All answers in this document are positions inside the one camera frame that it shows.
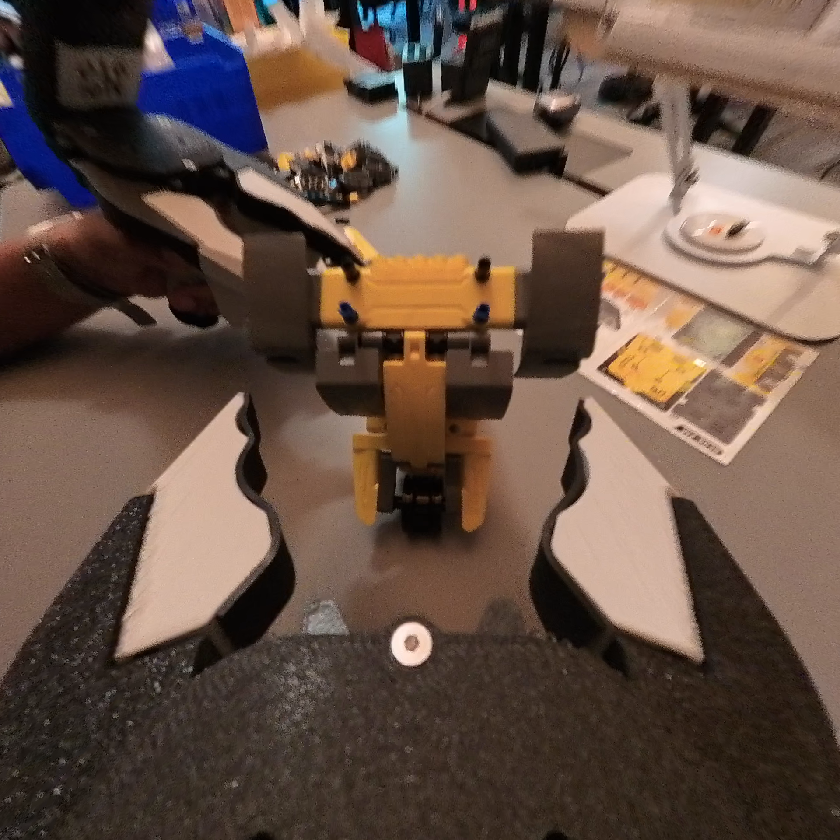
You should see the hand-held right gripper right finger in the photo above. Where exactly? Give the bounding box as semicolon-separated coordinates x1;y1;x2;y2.
530;395;705;662

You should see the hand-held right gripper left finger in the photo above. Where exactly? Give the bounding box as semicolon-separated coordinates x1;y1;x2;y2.
115;392;295;660

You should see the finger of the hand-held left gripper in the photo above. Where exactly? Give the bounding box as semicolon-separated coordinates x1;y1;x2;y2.
233;167;368;266
140;190;250;322

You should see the yellow grey toy vehicle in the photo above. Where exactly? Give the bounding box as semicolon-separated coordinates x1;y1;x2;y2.
244;228;606;540

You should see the person's left hand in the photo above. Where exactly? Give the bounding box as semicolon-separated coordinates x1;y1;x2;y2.
97;225;222;329

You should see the pile of toy building parts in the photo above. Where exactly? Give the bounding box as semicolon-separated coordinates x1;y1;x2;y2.
276;140;399;206

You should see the blue storage bin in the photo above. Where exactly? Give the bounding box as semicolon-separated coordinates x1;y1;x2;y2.
0;25;269;206

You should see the flat black box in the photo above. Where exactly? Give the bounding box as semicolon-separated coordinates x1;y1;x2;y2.
346;71;396;104

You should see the small black charger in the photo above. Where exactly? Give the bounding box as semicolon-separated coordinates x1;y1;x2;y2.
402;56;435;109

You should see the yellow black sticker sheet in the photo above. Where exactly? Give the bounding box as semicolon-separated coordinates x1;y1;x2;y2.
581;259;820;467

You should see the black charging dock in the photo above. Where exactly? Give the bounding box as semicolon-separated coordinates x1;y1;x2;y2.
441;10;503;109

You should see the black flat case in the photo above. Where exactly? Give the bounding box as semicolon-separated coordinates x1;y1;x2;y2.
486;108;570;173

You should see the white book stand black board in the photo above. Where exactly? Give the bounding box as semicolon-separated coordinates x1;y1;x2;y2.
554;0;840;343

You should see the silver rounded device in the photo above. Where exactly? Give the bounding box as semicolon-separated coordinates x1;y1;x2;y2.
533;91;583;130

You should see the beige wrist strap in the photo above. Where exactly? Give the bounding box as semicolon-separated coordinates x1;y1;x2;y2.
23;239;158;327

